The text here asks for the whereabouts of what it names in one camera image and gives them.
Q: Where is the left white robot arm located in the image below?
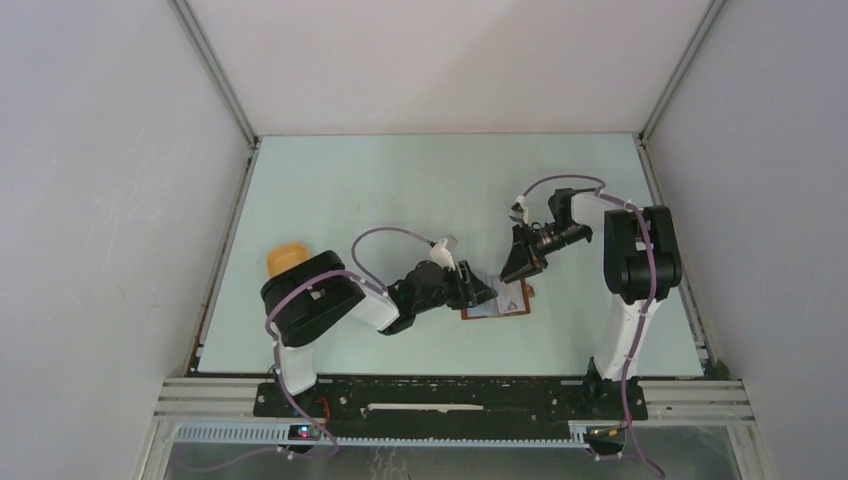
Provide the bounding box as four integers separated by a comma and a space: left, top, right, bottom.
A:
260, 246, 498, 417

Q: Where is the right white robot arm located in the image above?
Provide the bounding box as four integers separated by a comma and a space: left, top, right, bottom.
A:
499, 188, 683, 418

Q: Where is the aluminium frame rail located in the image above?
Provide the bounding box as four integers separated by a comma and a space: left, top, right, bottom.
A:
153, 377, 757, 427

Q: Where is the white cable duct strip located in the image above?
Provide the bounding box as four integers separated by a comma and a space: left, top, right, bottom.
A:
172, 422, 588, 448

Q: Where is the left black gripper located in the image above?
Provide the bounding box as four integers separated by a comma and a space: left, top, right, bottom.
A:
413, 259, 496, 314

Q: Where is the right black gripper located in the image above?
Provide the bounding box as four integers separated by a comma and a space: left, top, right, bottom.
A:
501, 222, 590, 284

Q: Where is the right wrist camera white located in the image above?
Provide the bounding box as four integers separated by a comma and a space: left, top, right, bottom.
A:
508, 195, 529, 224

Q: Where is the brown leather card holder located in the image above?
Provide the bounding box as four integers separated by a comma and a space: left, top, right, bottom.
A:
460, 276, 535, 321

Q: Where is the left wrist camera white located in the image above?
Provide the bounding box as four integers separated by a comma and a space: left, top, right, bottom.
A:
429, 235, 458, 270

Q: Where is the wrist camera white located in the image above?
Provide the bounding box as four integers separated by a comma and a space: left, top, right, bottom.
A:
429, 235, 458, 270
508, 195, 529, 224

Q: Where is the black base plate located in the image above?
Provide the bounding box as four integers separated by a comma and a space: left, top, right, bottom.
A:
253, 375, 648, 440

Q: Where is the orange plastic card tray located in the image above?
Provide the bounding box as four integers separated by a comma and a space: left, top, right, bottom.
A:
266, 242, 311, 278

